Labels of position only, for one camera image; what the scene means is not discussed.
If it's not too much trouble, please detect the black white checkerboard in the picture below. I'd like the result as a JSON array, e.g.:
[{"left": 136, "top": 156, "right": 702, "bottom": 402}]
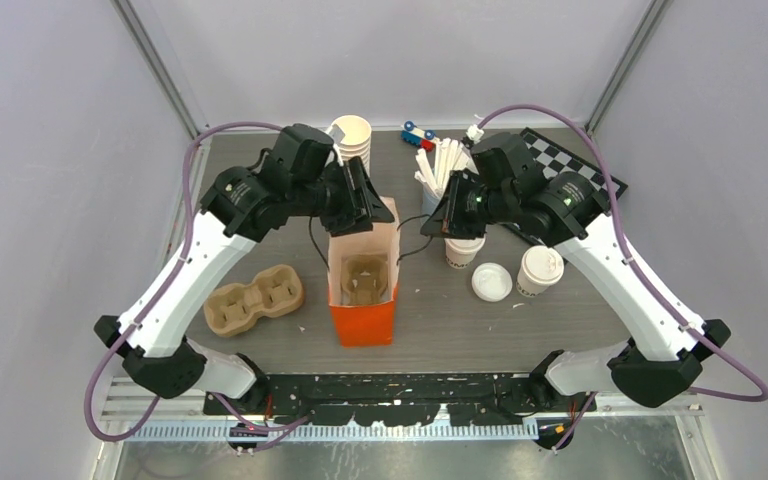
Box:
[{"left": 503, "top": 127, "right": 629, "bottom": 246}]

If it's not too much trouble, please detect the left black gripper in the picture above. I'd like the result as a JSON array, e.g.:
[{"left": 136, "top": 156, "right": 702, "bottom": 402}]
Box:
[{"left": 289, "top": 155, "right": 393, "bottom": 235}]

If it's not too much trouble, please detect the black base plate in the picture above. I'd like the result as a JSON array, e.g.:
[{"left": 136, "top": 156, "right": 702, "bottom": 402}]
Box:
[{"left": 203, "top": 373, "right": 587, "bottom": 427}]

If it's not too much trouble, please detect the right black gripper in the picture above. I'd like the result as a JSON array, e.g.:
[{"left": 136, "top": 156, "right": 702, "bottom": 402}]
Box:
[{"left": 421, "top": 168, "right": 515, "bottom": 239}]

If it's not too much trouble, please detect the blue straw holder cup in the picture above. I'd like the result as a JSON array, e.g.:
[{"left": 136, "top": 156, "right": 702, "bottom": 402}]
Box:
[{"left": 420, "top": 187, "right": 440, "bottom": 215}]

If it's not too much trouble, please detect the stack of white lids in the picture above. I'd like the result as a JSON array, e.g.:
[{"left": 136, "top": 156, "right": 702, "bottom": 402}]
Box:
[{"left": 471, "top": 262, "right": 513, "bottom": 303}]

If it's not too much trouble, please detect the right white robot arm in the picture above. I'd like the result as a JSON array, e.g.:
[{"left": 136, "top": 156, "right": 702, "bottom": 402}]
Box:
[{"left": 421, "top": 132, "right": 731, "bottom": 411}]

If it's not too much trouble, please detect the bundle of white straws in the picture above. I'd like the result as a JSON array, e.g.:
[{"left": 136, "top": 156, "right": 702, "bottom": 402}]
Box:
[{"left": 414, "top": 133, "right": 478, "bottom": 197}]

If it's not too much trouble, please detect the red blue toy car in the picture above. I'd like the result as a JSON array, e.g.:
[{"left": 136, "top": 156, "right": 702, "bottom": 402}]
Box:
[{"left": 400, "top": 120, "right": 439, "bottom": 152}]

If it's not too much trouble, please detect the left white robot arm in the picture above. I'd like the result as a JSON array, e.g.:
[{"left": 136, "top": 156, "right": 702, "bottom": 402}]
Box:
[{"left": 94, "top": 123, "right": 395, "bottom": 414}]

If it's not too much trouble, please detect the orange paper bag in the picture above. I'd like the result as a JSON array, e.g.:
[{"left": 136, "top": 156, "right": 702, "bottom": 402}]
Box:
[{"left": 326, "top": 197, "right": 401, "bottom": 348}]

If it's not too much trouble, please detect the brown cardboard cup carrier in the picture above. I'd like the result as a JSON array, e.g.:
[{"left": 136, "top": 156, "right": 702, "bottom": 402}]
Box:
[{"left": 203, "top": 264, "right": 305, "bottom": 338}]

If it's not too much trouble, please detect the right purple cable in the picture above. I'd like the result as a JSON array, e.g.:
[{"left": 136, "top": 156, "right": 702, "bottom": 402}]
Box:
[{"left": 463, "top": 103, "right": 768, "bottom": 454}]

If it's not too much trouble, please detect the white paper coffee cup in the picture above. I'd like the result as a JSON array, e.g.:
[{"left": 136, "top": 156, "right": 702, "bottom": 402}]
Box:
[
  {"left": 516, "top": 268, "right": 560, "bottom": 297},
  {"left": 445, "top": 238, "right": 485, "bottom": 269}
]

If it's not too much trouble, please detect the stack of paper cups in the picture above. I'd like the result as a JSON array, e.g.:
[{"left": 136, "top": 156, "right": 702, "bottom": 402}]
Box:
[{"left": 326, "top": 114, "right": 372, "bottom": 174}]

